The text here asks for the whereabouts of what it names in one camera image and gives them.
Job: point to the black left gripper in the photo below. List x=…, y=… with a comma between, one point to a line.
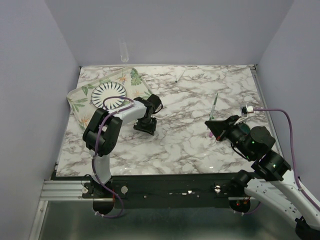
x=149, y=130

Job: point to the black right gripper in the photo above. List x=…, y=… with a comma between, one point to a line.
x=217, y=127

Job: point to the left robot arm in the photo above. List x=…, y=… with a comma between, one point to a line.
x=102, y=133

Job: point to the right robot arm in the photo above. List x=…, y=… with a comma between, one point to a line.
x=273, y=181

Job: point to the teal ceramic mug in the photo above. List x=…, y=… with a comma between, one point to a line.
x=244, y=127

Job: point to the white blue striped plate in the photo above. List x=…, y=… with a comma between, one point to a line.
x=108, y=95

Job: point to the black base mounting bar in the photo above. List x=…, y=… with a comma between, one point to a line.
x=166, y=191

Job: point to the floral rectangular tray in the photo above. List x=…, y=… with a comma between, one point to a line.
x=79, y=99

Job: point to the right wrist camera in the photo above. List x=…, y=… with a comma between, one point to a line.
x=246, y=109

